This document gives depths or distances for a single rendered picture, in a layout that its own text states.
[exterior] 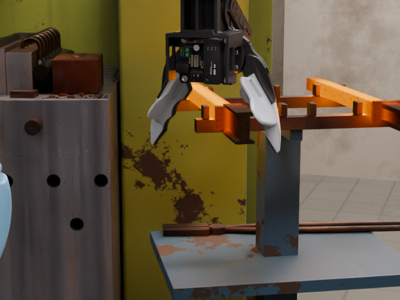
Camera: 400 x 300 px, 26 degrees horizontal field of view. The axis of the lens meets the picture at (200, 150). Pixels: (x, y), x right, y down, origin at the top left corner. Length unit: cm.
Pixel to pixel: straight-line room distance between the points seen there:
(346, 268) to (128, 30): 66
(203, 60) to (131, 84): 82
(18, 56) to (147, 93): 28
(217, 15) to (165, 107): 14
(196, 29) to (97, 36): 118
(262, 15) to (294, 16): 271
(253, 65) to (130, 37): 79
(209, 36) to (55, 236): 79
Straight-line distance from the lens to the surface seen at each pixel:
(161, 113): 101
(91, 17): 209
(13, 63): 163
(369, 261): 146
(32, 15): 210
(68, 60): 162
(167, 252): 148
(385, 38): 483
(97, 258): 163
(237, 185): 179
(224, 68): 93
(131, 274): 185
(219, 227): 158
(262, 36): 219
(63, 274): 164
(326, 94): 153
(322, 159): 497
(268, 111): 97
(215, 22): 93
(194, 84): 153
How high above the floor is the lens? 114
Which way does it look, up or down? 12 degrees down
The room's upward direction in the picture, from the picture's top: straight up
